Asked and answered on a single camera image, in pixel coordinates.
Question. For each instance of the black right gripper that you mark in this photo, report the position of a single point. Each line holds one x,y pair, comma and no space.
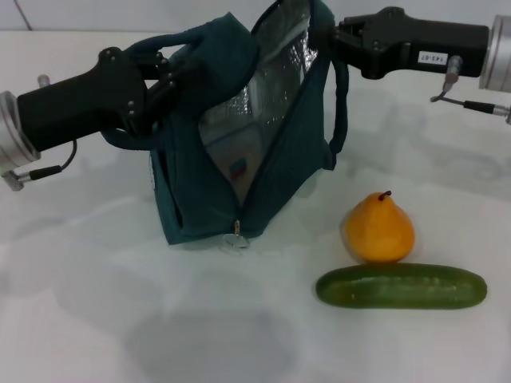
399,44

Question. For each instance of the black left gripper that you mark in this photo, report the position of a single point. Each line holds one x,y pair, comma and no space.
88,103

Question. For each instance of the clear plastic food container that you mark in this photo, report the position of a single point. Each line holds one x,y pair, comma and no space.
243,155

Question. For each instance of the dark teal insulated bag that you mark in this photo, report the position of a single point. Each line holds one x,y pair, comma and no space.
191,191

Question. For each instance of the yellow orange pear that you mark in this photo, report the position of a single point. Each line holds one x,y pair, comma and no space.
379,233

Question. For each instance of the green cucumber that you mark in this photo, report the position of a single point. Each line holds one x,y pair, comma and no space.
399,287

